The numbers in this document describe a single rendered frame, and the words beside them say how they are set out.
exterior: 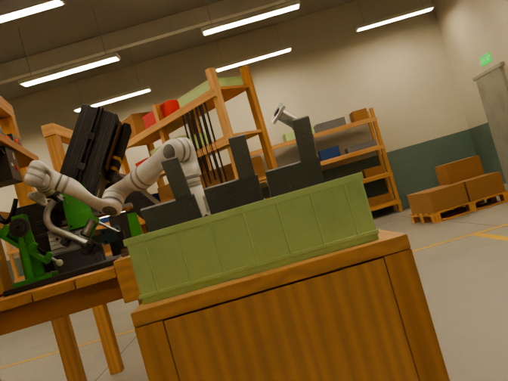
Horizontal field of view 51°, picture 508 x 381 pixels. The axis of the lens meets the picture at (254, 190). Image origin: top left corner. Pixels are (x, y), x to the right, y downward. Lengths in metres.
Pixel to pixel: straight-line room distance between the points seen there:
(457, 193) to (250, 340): 6.93
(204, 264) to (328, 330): 0.34
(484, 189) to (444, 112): 4.19
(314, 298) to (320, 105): 10.43
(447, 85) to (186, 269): 11.20
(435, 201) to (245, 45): 5.85
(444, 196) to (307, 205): 6.69
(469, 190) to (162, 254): 7.05
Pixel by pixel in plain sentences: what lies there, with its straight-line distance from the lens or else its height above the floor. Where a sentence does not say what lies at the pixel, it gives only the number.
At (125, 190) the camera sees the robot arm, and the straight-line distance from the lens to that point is 2.21.
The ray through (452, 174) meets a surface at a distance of 8.49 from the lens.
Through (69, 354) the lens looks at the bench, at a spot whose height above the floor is 0.41.
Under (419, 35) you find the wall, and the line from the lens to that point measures 12.38.
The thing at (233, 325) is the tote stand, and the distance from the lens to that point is 1.28.
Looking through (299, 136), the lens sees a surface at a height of 1.09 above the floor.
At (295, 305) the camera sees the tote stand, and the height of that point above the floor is 0.70.
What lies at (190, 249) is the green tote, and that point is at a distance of 1.33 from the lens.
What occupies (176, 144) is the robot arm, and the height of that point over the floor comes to 1.24.
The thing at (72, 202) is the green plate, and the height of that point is 1.19.
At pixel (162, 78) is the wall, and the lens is 11.86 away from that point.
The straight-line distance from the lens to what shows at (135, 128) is 6.45.
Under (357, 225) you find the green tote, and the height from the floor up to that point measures 0.84.
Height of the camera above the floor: 0.95
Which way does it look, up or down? 1 degrees up
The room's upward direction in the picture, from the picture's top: 16 degrees counter-clockwise
